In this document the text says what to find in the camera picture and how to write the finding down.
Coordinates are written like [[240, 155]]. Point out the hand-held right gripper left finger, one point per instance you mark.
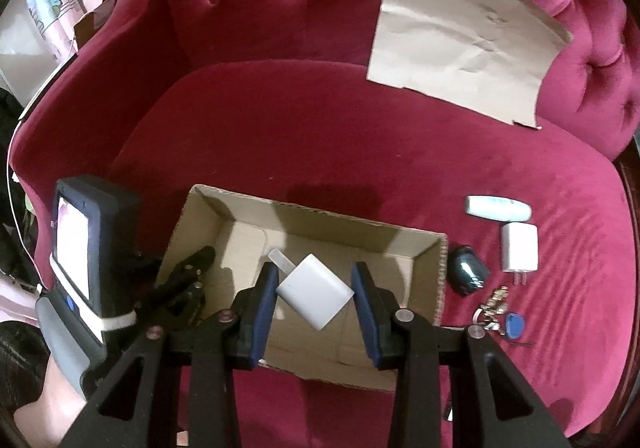
[[262, 318]]

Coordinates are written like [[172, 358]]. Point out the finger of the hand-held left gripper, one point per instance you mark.
[[190, 270], [142, 260]]

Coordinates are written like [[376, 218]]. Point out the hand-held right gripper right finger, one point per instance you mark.
[[365, 318]]

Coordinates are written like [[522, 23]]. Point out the small white charger plug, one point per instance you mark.
[[312, 293]]

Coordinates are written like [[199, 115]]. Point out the cardboard box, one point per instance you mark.
[[310, 233]]

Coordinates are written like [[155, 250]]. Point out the dark round jar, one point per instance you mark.
[[467, 270]]

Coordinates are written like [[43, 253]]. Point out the key bunch with blue fob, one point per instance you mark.
[[512, 325]]

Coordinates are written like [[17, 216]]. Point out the white charger block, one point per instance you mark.
[[519, 248]]

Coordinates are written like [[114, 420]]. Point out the light blue tube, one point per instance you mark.
[[495, 208]]

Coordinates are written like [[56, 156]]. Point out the red velvet sofa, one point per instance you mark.
[[325, 137]]

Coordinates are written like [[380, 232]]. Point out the brown labelled carton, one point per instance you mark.
[[87, 27]]

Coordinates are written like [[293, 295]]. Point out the brown paper sheet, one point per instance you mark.
[[460, 37]]

